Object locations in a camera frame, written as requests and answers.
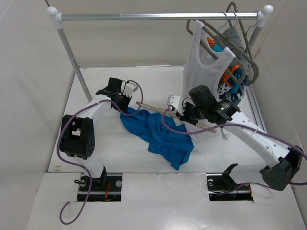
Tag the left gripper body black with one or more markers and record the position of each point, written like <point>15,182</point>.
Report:
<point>123,101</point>

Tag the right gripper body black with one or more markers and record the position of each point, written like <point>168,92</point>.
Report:
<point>192,113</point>

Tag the blue t shirt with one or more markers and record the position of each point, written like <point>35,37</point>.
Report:
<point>174,147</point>

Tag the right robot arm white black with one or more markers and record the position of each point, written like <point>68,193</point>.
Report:
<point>283,160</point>

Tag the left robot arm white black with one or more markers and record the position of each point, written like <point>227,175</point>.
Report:
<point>77,137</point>

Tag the grey velvet hanger middle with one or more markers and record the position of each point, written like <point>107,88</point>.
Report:
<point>217,36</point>

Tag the grey velvet hanger rear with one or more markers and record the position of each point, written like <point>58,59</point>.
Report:
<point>244,31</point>

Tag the colourful patterned garment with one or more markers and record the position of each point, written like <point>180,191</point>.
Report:
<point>230,88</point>

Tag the white mesh tank top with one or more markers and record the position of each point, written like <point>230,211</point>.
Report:
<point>204,65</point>

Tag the grey garment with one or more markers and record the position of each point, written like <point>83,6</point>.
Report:
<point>233,36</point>

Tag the silver clothes rack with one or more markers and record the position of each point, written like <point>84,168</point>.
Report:
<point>58,18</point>

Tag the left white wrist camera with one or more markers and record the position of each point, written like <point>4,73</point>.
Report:
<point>129,89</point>

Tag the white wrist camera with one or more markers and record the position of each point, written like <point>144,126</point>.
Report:
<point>174,101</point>
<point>129,89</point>

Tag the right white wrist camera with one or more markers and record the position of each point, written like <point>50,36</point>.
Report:
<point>174,101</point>

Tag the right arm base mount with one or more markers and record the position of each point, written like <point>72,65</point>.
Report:
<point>221,187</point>

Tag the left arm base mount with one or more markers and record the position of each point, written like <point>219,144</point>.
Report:
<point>107,191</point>

